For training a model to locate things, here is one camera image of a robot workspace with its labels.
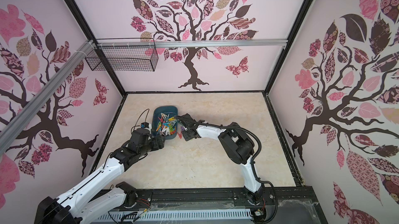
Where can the white slotted cable duct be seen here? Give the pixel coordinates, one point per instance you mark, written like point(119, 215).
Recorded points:
point(176, 216)

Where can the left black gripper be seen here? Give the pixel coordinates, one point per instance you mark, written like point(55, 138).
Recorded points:
point(158, 142)

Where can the back aluminium rail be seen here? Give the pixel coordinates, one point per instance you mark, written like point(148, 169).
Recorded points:
point(194, 44)

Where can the dark teal storage box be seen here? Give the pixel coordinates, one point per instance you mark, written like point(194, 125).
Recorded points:
point(160, 125)

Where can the left aluminium rail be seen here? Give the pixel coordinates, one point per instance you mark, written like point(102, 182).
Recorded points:
point(21, 120)

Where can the black wire basket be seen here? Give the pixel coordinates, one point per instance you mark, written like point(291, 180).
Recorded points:
point(123, 54)

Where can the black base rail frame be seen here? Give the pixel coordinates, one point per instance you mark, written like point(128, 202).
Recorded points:
point(279, 205)

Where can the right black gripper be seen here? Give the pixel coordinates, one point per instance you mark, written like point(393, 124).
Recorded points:
point(184, 124)

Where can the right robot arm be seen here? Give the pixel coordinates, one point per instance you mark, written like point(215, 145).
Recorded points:
point(238, 146)

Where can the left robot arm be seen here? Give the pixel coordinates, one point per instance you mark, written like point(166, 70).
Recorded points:
point(81, 205)

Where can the aluminium rail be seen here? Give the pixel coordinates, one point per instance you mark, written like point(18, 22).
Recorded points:
point(21, 120)
point(194, 44)

